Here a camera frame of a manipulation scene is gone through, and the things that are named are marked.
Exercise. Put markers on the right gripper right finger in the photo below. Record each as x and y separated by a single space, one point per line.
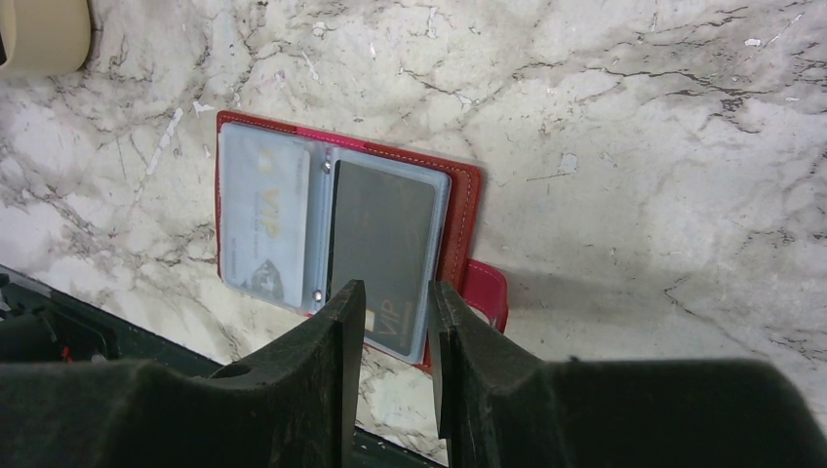
497 405

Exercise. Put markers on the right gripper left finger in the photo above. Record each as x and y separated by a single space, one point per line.
291 403

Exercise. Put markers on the red leather card holder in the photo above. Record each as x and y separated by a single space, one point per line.
458 186

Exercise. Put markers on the black VIP credit card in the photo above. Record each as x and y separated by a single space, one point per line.
382 235

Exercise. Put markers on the white blue credit card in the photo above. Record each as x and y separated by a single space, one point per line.
264 183

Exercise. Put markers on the beige oval tray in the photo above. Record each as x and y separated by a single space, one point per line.
41 38

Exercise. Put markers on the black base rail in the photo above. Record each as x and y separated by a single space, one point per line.
129 341

